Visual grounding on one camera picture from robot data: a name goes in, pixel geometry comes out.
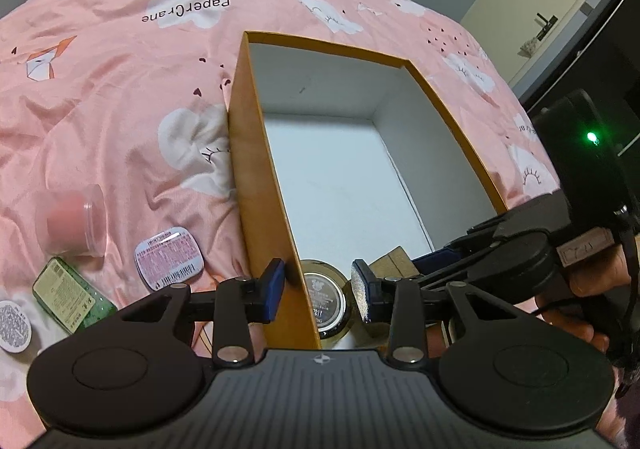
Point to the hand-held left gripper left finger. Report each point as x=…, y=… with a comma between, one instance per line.
x=275, y=290

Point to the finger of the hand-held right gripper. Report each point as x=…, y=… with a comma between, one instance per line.
x=487, y=227
x=440, y=260

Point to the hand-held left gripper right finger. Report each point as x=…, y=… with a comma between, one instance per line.
x=361, y=290

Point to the orange cardboard box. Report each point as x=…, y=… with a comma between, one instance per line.
x=260, y=204

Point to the green rectangular tin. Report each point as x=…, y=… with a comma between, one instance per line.
x=60, y=291

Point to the clear jar with pink contents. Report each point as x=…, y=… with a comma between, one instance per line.
x=65, y=220

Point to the person's right hand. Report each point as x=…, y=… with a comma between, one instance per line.
x=590, y=274

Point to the round black jar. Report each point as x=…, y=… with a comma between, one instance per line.
x=325, y=296

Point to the small brown cardboard carton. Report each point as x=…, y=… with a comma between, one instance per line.
x=395, y=261

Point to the dark cabinet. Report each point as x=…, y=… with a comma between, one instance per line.
x=607, y=44

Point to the keys hanging on door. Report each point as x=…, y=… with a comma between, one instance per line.
x=528, y=47

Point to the pink printed blanket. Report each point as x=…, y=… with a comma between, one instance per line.
x=125, y=104

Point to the round silver tin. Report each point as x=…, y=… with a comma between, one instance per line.
x=14, y=326

